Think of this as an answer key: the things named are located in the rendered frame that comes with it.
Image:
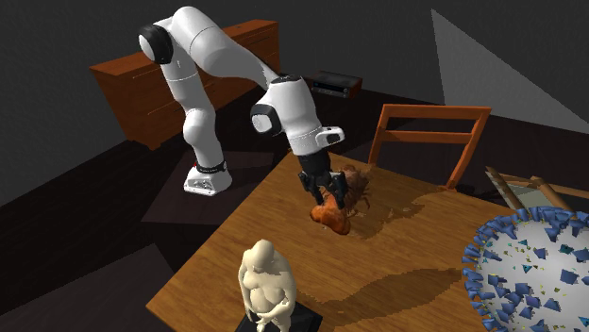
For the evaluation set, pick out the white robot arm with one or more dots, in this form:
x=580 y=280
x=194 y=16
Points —
x=209 y=43

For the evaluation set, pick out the wooden table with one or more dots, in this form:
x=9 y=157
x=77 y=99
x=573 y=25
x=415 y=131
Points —
x=395 y=271

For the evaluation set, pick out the brown wooden chest of drawers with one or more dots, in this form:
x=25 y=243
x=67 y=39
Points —
x=138 y=96

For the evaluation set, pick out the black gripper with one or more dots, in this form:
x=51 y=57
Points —
x=315 y=164

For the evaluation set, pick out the black audio receiver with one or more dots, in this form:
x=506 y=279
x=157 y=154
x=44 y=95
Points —
x=333 y=84

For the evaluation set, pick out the orange brown crab figure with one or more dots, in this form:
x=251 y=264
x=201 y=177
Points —
x=333 y=220

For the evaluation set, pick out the wooden chair with pale seat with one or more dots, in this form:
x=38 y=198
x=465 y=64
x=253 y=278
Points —
x=524 y=195

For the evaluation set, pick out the orange wooden chair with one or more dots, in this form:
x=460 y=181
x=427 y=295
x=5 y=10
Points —
x=428 y=136

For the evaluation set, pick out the white bowl with blue spikes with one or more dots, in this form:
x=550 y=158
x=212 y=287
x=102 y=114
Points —
x=538 y=276

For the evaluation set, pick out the cream human statue black base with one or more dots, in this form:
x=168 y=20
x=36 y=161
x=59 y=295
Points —
x=264 y=280

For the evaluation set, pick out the dark robot stand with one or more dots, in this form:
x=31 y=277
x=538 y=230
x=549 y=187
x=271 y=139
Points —
x=184 y=207

